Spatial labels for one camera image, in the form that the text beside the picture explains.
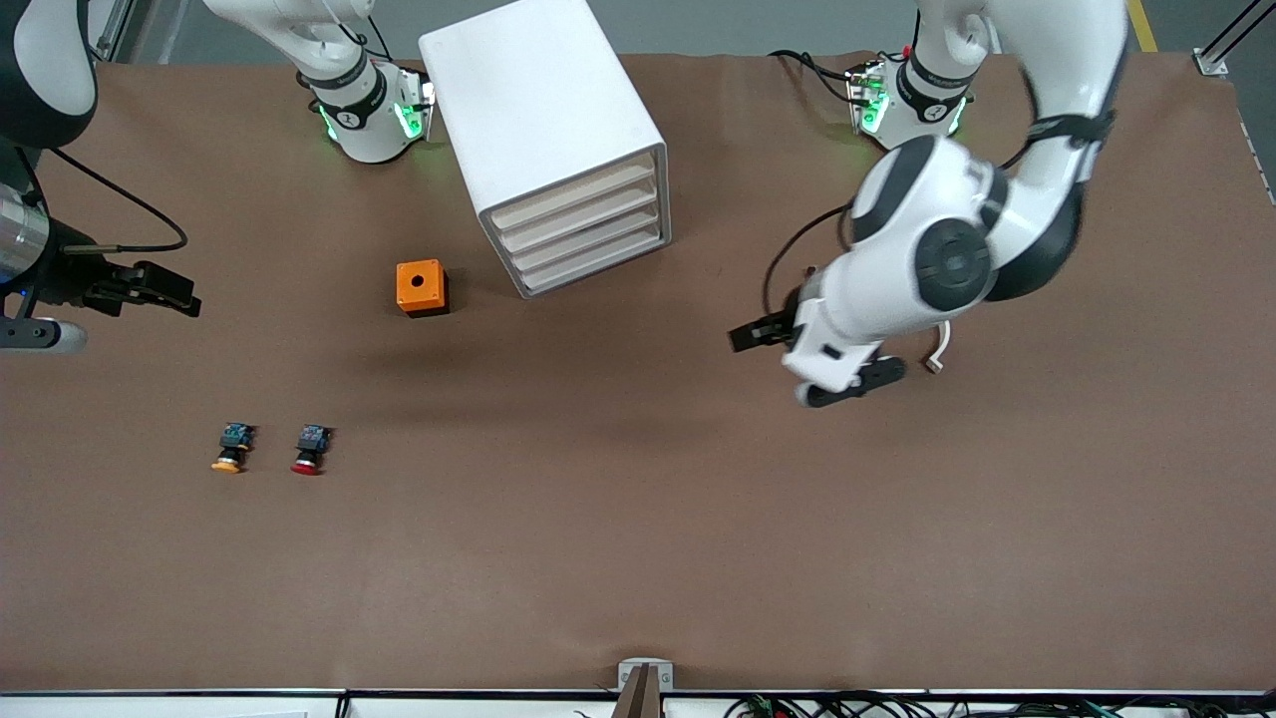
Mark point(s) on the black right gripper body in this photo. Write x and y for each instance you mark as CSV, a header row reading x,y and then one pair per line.
x,y
75,278

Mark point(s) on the red mushroom push button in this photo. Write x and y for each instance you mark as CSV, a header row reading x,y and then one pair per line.
x,y
311,449

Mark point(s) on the white plastic drawer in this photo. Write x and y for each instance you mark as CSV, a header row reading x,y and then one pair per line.
x,y
588,244
593,265
578,194
583,221

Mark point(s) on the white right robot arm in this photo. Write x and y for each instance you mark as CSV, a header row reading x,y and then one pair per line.
x,y
359,110

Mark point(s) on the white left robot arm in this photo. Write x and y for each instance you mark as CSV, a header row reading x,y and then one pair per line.
x,y
1057,60

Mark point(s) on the yellow mushroom push button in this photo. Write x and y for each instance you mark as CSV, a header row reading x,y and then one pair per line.
x,y
232,449

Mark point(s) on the white drawer cabinet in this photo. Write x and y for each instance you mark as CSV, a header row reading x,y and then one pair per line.
x,y
538,100

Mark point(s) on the brown table mat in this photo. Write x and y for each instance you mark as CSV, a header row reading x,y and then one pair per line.
x,y
638,548

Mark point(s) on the orange button enclosure box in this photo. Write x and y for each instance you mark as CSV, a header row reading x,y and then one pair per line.
x,y
419,282

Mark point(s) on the aluminium frame profile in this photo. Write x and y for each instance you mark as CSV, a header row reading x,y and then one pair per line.
x,y
115,30
1231,45

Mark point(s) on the metal table edge bracket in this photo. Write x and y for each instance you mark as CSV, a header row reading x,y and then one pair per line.
x,y
628,673

